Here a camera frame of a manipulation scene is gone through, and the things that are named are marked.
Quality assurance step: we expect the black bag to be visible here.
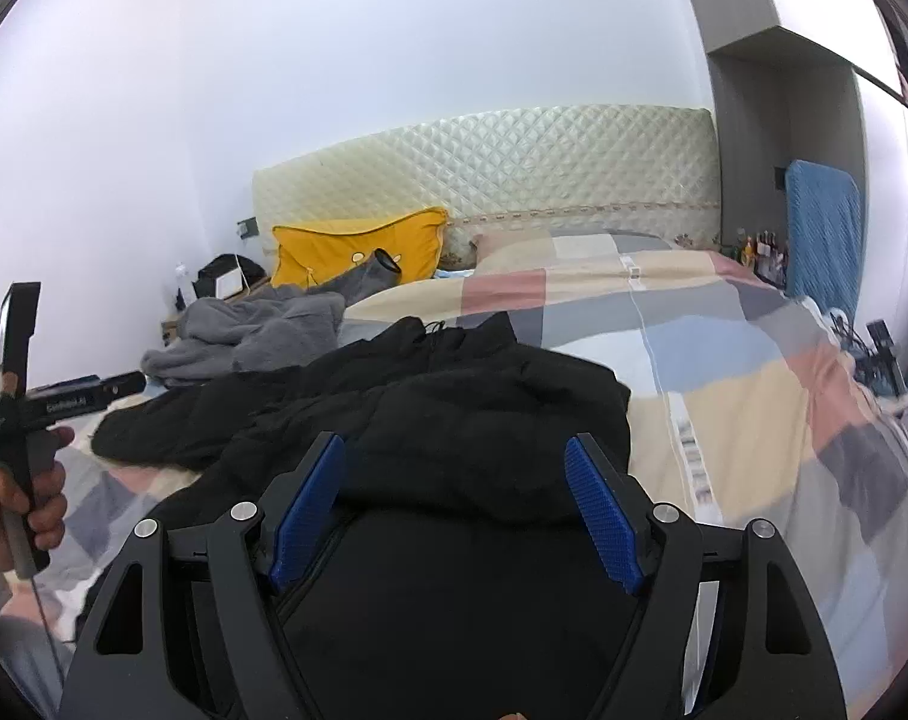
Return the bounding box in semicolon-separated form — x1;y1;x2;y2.
197;255;267;299

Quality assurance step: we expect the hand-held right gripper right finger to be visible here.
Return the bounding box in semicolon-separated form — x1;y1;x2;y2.
563;433;849;720

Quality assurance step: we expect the yellow pillow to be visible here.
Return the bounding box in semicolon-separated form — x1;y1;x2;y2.
270;208;451;290

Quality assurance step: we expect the grey fleece garment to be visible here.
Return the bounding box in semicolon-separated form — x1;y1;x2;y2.
140;247;402;391

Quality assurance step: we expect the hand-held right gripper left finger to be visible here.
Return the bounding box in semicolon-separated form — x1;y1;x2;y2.
56;431;350;720

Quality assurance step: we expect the grey wardrobe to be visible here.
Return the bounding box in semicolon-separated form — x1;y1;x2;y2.
705;0;908;406

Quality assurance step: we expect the black stand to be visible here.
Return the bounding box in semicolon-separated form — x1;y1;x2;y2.
829;307;901;391

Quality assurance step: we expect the black jacket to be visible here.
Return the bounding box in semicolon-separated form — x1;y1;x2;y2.
92;313;633;720

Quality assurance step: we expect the blue folded mat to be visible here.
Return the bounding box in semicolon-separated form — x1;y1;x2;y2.
784;160;864;316

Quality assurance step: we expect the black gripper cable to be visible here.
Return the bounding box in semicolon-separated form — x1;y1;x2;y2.
28;576;69;687

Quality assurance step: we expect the checked pastel duvet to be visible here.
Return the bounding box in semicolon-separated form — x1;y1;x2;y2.
0;229;908;720

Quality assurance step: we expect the group of small bottles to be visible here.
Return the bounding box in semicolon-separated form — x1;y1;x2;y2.
735;227;789;286

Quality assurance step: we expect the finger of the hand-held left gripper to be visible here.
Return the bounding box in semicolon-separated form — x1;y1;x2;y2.
92;371;146;400

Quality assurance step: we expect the cream quilted headboard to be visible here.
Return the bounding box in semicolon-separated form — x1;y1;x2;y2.
251;105;721;271

